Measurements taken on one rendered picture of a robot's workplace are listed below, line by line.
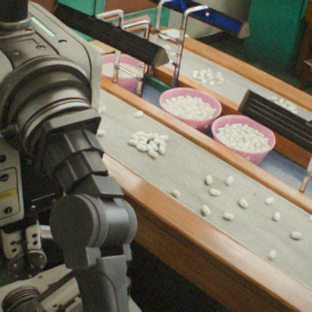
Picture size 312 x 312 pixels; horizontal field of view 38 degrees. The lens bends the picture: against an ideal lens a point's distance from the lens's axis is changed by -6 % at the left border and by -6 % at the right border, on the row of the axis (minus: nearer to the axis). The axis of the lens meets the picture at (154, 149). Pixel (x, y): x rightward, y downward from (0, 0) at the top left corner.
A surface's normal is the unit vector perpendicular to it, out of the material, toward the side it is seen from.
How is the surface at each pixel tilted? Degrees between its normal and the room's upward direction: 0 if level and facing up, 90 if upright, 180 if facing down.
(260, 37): 90
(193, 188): 0
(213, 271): 90
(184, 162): 0
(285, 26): 90
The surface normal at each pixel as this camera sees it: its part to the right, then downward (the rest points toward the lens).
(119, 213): 0.78, -0.48
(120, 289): 0.85, -0.23
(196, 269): -0.67, 0.36
